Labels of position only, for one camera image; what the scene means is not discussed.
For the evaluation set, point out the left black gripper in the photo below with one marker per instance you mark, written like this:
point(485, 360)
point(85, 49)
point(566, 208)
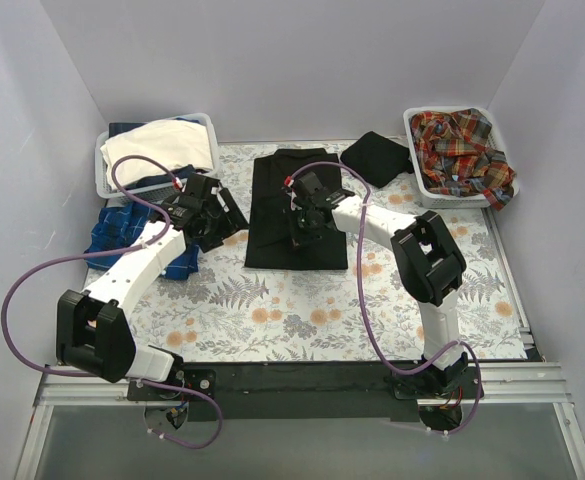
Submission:
point(220, 220)

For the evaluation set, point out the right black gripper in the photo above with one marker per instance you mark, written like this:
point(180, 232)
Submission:
point(301, 226)

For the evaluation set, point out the black long sleeve shirt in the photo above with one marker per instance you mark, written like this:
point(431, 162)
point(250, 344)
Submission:
point(270, 244)

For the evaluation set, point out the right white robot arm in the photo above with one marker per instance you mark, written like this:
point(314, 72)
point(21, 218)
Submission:
point(428, 260)

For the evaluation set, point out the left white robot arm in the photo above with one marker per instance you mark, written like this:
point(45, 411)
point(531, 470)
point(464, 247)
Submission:
point(93, 333)

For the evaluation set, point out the left white plastic basket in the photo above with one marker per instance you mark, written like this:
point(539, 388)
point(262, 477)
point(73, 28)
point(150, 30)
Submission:
point(186, 141)

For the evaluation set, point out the white plastic basket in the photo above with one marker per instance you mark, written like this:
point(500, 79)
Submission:
point(186, 141)
point(412, 125)

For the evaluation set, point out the cream white folded shirt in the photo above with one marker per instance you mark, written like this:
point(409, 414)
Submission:
point(154, 145)

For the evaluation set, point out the folded black shirt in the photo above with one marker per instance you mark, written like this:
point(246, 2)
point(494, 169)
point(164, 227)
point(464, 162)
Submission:
point(377, 159)

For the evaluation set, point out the blue plaid shirt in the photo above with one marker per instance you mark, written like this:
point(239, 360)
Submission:
point(120, 227)

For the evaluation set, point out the floral patterned table mat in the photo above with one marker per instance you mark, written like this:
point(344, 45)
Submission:
point(226, 312)

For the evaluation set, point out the red plaid shirt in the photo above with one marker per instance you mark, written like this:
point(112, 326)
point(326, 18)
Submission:
point(464, 155)

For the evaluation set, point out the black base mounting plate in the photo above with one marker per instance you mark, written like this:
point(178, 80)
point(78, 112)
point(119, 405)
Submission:
point(304, 390)

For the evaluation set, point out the right white plastic basket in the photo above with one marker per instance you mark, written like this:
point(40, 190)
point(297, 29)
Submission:
point(412, 125)

